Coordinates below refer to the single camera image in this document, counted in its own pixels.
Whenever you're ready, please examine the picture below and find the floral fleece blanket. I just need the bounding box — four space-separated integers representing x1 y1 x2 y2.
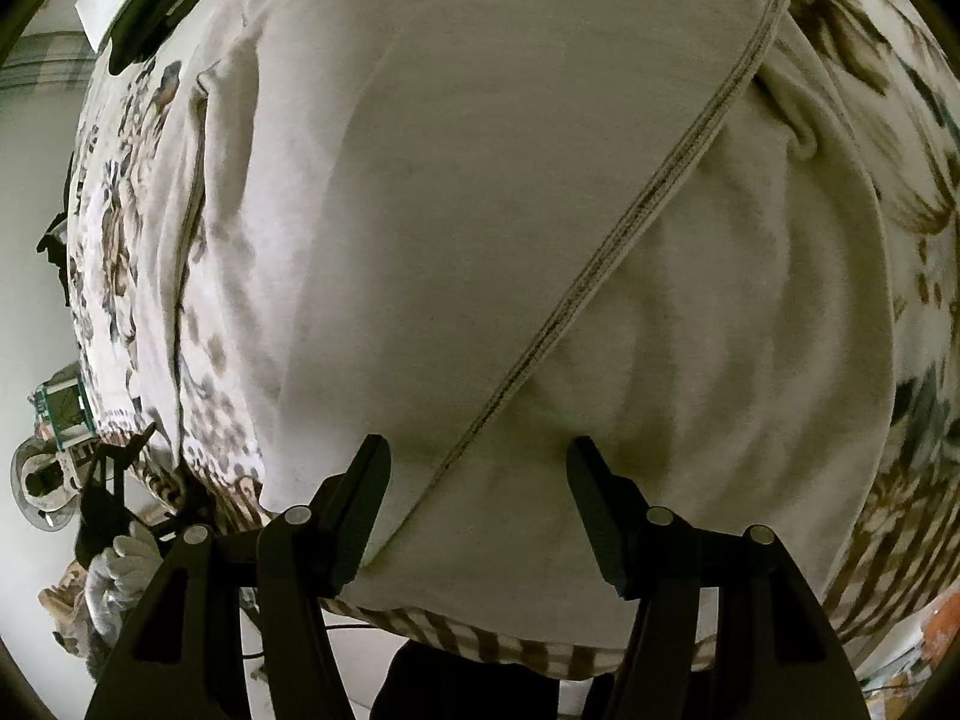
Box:
68 0 958 679

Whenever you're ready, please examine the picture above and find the white gloved hand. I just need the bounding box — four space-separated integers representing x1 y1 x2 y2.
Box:
85 522 163 649

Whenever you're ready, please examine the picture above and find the beige long-sleeve shirt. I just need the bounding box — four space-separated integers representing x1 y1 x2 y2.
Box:
135 0 893 649

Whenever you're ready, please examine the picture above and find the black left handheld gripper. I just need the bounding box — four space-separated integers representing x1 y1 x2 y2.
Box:
75 424 187 569

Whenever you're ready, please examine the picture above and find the green white box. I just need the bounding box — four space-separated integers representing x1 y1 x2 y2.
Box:
29 374 96 450

